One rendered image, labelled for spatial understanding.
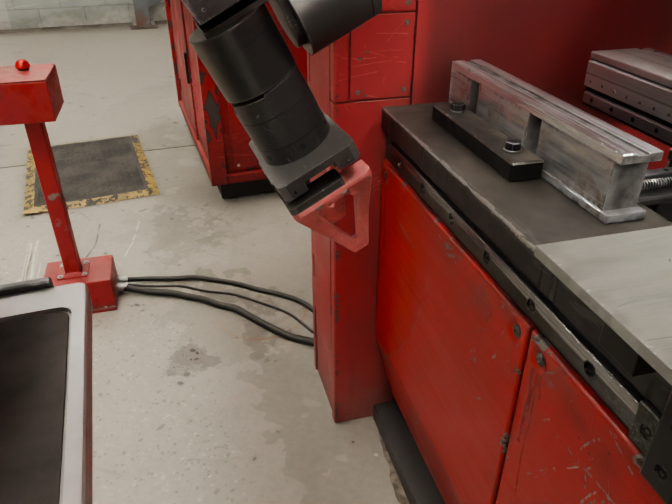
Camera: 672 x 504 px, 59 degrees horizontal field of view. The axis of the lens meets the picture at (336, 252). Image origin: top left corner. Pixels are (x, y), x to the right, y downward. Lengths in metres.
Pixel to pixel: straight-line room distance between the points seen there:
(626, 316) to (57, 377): 0.35
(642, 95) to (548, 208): 0.38
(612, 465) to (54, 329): 0.57
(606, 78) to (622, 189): 0.44
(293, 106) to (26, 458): 0.27
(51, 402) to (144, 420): 1.48
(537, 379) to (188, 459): 1.06
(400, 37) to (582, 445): 0.80
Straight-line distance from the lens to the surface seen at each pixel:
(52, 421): 0.31
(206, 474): 1.62
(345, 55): 1.19
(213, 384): 1.84
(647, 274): 0.50
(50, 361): 0.34
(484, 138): 1.01
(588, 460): 0.77
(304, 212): 0.44
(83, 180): 3.27
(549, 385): 0.80
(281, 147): 0.44
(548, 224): 0.82
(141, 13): 7.19
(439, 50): 1.26
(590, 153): 0.87
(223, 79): 0.43
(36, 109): 1.94
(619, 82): 1.23
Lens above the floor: 1.24
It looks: 31 degrees down
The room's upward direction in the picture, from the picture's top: straight up
